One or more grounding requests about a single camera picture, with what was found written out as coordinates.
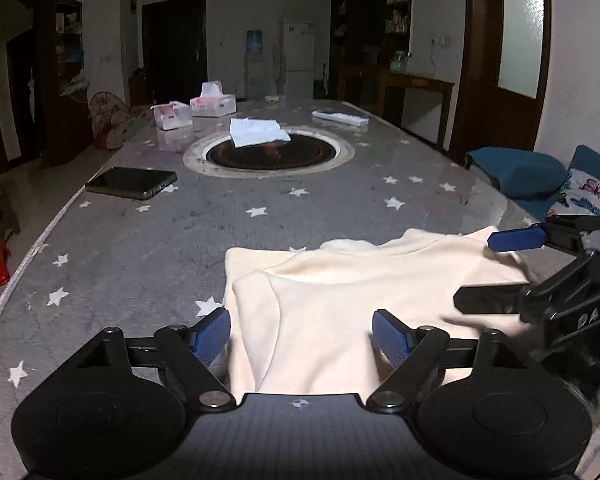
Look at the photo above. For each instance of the black tablet device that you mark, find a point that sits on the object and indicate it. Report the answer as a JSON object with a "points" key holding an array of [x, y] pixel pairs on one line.
{"points": [[132, 183]]}

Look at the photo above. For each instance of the small pink white box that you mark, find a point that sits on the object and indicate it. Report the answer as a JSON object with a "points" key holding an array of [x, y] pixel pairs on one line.
{"points": [[172, 115]]}

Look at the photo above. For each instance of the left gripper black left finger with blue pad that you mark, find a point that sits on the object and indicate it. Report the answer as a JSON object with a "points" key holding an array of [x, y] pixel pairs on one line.
{"points": [[204, 341]]}

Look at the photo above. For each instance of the round black induction cooktop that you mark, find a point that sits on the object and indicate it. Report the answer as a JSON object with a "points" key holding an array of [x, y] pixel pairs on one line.
{"points": [[309, 151]]}

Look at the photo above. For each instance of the white remote control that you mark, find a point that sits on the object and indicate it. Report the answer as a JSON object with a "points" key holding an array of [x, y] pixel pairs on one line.
{"points": [[341, 119]]}

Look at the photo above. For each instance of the cream white garment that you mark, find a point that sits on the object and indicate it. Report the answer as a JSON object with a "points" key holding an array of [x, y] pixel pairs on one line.
{"points": [[301, 321]]}

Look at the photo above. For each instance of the water dispenser with blue bottle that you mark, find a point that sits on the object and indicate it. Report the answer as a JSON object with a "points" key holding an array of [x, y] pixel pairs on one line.
{"points": [[255, 73]]}

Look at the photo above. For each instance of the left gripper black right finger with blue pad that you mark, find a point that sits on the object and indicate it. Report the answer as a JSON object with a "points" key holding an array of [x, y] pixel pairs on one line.
{"points": [[406, 346]]}

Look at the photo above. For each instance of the dark wooden shelf cabinet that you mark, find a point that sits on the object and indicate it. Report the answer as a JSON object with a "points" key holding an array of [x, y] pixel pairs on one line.
{"points": [[364, 35]]}

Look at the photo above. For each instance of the white paper sheet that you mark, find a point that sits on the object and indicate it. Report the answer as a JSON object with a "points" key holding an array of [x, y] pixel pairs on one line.
{"points": [[250, 132]]}

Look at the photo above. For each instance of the pink white tissue box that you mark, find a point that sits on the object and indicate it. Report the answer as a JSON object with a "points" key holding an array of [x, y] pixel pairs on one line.
{"points": [[213, 101]]}

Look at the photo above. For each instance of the white refrigerator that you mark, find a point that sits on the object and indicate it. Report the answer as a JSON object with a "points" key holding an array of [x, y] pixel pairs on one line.
{"points": [[298, 60]]}

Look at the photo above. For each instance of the teal blue cushion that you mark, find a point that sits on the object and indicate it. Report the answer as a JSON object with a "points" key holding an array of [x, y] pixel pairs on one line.
{"points": [[518, 174]]}

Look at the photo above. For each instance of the butterfly patterned pillow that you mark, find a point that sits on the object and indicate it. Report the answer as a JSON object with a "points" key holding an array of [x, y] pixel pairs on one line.
{"points": [[580, 193]]}

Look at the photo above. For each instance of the dark wooden side table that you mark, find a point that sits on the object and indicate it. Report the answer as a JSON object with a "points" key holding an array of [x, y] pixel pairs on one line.
{"points": [[406, 101]]}

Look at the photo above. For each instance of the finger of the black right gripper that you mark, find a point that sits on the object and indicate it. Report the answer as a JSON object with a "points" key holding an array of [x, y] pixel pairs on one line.
{"points": [[489, 299]]}

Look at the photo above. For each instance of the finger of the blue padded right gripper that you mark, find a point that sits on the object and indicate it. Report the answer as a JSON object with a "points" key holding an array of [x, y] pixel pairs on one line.
{"points": [[517, 238]]}

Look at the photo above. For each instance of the dark wooden door with glass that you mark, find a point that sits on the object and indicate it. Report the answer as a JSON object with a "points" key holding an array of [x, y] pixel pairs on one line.
{"points": [[504, 75]]}

